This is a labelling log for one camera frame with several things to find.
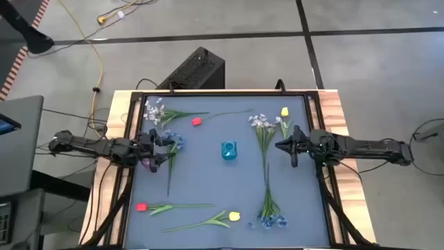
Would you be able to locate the black computer tower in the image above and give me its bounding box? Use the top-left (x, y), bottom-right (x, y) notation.
top-left (155, 46), bottom-right (226, 90)

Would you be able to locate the blue artificial flower bunch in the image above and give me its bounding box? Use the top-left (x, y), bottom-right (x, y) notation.
top-left (256, 162), bottom-right (289, 230)
top-left (161, 129), bottom-right (187, 198)

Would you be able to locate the teal glass vase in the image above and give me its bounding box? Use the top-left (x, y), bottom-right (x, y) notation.
top-left (221, 140), bottom-right (238, 161)

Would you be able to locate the black cable loop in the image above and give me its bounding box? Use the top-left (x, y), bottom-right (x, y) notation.
top-left (135, 78), bottom-right (160, 90)

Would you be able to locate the black metal table frame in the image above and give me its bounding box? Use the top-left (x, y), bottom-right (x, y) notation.
top-left (79, 89), bottom-right (377, 250)

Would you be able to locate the dark keyboard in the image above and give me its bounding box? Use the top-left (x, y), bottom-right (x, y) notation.
top-left (0, 201), bottom-right (13, 246)

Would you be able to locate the yellow cable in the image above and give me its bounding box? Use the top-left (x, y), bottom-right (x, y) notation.
top-left (57, 0), bottom-right (105, 129)

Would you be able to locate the yellow plug cord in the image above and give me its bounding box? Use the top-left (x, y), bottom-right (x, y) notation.
top-left (96, 0), bottom-right (139, 25)

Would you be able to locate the yellow artificial tulip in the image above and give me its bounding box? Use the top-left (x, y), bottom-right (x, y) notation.
top-left (277, 106), bottom-right (294, 173)
top-left (162, 210), bottom-right (241, 233)

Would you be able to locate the red tulip with leaves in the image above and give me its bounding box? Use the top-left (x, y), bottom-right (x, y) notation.
top-left (135, 202), bottom-right (216, 217)

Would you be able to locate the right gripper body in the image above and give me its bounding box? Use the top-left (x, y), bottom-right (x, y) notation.
top-left (290, 125), bottom-right (315, 169)

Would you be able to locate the grey stand foot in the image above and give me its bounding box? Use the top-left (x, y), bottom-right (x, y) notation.
top-left (414, 121), bottom-right (444, 143)

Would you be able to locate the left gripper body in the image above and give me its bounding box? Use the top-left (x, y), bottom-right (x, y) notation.
top-left (138, 128), bottom-right (164, 174)

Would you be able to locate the laptop screen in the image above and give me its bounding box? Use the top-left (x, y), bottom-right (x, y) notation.
top-left (0, 114), bottom-right (22, 136)

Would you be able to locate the red tulip bare stem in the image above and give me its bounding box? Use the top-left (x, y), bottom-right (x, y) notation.
top-left (191, 108), bottom-right (255, 127)

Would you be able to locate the black cable ring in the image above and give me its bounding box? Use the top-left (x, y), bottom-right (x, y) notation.
top-left (409, 117), bottom-right (444, 174)

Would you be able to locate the grey table mat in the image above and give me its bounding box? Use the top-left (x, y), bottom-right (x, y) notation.
top-left (124, 95), bottom-right (330, 249)

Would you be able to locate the white artificial flower bunch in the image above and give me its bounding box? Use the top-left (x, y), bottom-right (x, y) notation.
top-left (247, 113), bottom-right (282, 185)
top-left (144, 97), bottom-right (210, 126)

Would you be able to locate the black stand foot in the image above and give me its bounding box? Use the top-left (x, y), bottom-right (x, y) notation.
top-left (0, 0), bottom-right (56, 55)

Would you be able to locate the black floor cable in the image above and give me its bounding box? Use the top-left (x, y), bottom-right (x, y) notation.
top-left (42, 108), bottom-right (108, 123)

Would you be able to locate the striped edge floor mat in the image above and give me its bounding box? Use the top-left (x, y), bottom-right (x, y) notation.
top-left (0, 0), bottom-right (51, 101)

